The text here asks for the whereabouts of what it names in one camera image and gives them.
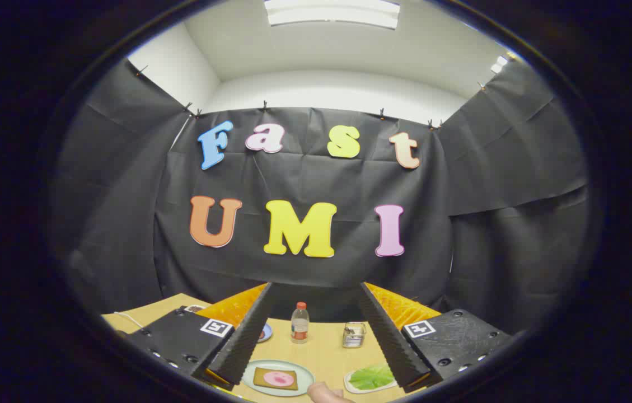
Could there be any black backdrop cloth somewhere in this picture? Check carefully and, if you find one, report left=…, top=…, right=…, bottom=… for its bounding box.
left=50, top=59, right=591, bottom=336

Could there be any clear water bottle red cap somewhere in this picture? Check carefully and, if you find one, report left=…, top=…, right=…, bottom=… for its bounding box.
left=291, top=302, right=310, bottom=344

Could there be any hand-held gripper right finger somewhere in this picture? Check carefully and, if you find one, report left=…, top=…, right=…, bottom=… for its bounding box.
left=358, top=282, right=513, bottom=392

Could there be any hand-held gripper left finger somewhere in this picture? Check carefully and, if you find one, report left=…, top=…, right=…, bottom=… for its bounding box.
left=125, top=283, right=273, bottom=391

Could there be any brown toast slice with ham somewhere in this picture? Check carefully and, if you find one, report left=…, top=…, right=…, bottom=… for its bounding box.
left=253, top=367, right=298, bottom=391

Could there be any long ceiling light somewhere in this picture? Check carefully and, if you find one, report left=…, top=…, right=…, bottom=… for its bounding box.
left=264, top=0, right=400, bottom=30

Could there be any metal wire utensil holder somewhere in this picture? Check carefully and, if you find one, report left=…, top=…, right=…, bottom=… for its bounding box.
left=342, top=322, right=367, bottom=349

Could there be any pink ham slice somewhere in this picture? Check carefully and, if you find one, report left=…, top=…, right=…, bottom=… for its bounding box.
left=264, top=371, right=294, bottom=388

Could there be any green lettuce leaf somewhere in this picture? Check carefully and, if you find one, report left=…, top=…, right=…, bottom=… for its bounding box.
left=348, top=364, right=395, bottom=391

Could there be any small white dish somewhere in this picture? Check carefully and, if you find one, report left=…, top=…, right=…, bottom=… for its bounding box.
left=344, top=369, right=399, bottom=394

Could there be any light green plate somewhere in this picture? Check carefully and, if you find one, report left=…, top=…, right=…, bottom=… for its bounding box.
left=242, top=359, right=315, bottom=397

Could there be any white toaster cable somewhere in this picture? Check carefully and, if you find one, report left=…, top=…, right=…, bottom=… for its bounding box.
left=113, top=311, right=146, bottom=329

